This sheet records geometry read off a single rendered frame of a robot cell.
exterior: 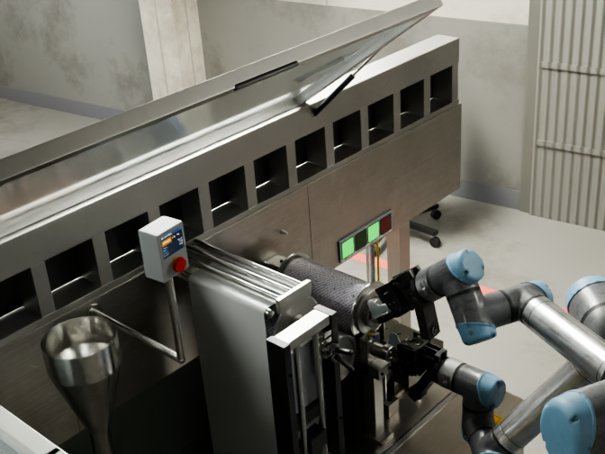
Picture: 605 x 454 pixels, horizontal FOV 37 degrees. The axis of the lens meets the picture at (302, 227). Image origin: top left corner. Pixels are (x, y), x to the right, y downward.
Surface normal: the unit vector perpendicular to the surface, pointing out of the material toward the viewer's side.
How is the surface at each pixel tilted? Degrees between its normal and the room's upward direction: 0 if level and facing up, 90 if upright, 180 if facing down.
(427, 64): 90
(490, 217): 0
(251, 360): 90
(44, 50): 90
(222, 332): 90
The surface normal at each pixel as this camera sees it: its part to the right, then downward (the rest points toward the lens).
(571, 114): -0.57, 0.41
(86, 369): 0.39, 0.40
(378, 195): 0.74, 0.26
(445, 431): -0.07, -0.89
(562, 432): -0.94, 0.10
